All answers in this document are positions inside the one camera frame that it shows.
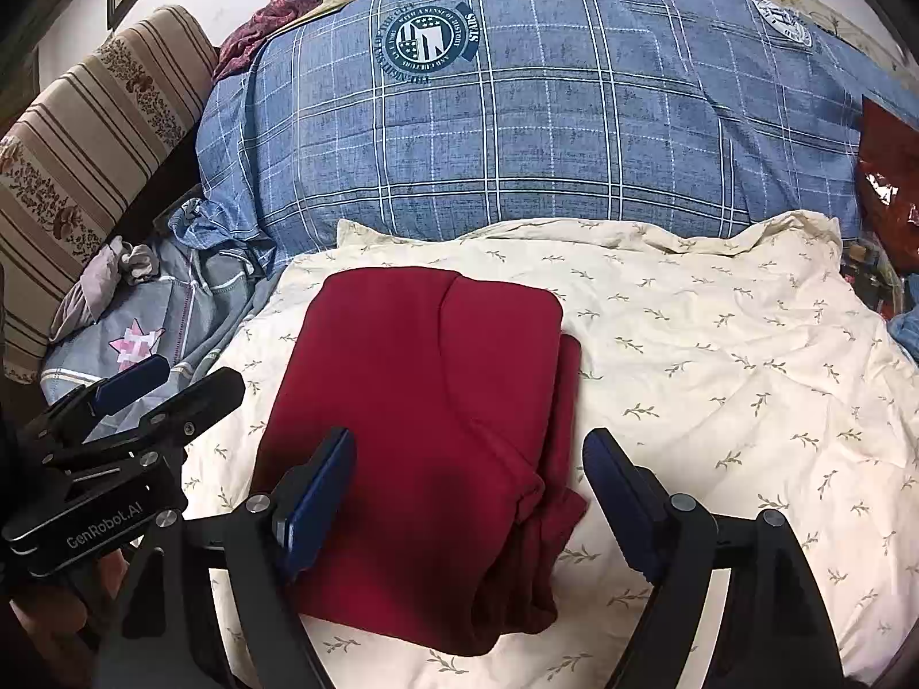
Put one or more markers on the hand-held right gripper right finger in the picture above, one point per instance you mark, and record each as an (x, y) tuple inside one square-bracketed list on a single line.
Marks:
[(621, 502)]

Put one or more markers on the light blue cloth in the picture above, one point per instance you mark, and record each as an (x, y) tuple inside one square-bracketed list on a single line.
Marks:
[(906, 334)]

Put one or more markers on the striped floral cushion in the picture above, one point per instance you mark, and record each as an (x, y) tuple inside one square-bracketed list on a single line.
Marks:
[(86, 143)]

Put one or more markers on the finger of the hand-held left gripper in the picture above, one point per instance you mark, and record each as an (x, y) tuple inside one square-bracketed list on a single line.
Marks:
[(133, 380), (208, 395)]

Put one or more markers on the pile of dark items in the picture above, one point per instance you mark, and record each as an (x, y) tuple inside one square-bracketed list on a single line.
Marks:
[(872, 280)]

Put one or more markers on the red plastic bag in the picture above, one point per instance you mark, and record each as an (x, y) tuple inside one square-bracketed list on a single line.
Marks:
[(887, 151)]

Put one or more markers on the dark red sweater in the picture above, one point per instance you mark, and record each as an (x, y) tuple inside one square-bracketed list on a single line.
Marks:
[(431, 387)]

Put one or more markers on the grey star print sheet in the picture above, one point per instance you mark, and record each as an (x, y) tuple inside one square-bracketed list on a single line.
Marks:
[(194, 301)]

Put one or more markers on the maroon patterned cloth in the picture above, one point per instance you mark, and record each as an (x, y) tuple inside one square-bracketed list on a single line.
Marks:
[(265, 21)]

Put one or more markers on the blue plaid duvet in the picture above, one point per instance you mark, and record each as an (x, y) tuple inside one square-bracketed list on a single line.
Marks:
[(538, 143)]

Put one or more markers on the person's left hand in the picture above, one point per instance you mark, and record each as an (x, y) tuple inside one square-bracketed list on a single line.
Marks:
[(50, 617)]

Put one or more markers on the cream leaf print quilt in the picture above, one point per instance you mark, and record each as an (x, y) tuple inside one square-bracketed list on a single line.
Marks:
[(718, 373)]

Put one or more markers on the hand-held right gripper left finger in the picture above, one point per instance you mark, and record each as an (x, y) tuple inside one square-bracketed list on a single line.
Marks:
[(316, 502)]

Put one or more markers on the grey crumpled cloth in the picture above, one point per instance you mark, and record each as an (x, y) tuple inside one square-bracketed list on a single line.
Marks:
[(108, 276)]

